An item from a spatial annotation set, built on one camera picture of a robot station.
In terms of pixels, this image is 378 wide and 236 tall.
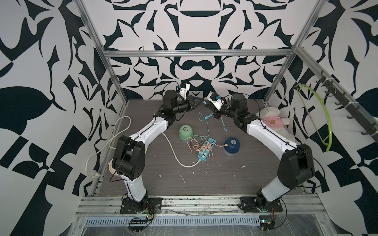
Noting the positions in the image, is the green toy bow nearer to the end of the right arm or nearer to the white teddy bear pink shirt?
the white teddy bear pink shirt

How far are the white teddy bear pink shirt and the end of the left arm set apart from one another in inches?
22.2

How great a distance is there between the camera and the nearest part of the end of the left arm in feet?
2.15

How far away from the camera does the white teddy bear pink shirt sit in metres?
0.95

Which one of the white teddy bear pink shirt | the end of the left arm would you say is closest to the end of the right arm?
the end of the left arm
